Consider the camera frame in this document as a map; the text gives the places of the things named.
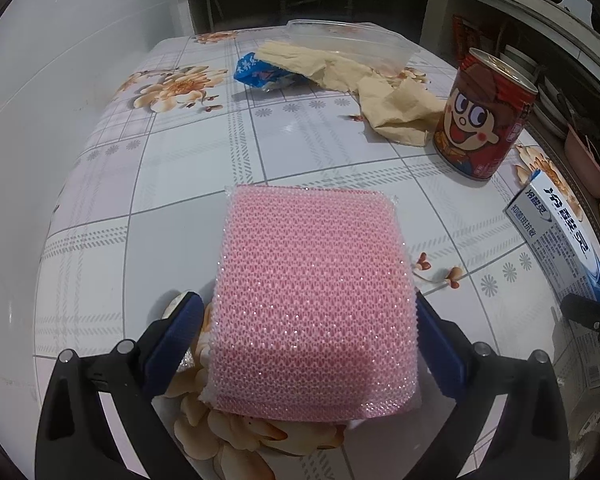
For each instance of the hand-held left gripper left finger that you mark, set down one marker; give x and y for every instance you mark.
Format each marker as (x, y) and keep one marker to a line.
(175, 345)

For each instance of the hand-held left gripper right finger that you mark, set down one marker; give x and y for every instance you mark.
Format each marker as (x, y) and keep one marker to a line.
(442, 355)

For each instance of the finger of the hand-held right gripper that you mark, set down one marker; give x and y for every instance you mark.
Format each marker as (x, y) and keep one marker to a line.
(587, 310)

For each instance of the blue and white toothpaste box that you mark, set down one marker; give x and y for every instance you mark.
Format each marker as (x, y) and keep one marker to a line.
(555, 240)

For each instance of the pink mesh sponge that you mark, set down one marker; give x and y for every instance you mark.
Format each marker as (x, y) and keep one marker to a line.
(310, 300)

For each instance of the red cartoon drink can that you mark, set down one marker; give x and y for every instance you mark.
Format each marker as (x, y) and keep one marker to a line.
(480, 120)

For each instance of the beige cloth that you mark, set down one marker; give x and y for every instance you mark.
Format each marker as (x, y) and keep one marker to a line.
(390, 105)

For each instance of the pink plastic basin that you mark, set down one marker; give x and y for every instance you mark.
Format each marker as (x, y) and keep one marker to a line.
(585, 165)

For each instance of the floral tablecloth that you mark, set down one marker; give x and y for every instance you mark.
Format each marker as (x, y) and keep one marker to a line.
(180, 170)

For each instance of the stack of white plates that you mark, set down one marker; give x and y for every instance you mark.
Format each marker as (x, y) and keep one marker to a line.
(550, 115)

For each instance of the blue crumpled wrapper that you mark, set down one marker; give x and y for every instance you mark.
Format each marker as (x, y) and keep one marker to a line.
(252, 70)

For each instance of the red packets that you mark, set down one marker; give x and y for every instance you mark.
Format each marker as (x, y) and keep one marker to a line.
(465, 35)

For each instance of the clear plastic container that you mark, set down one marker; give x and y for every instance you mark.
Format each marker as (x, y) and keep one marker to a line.
(350, 40)

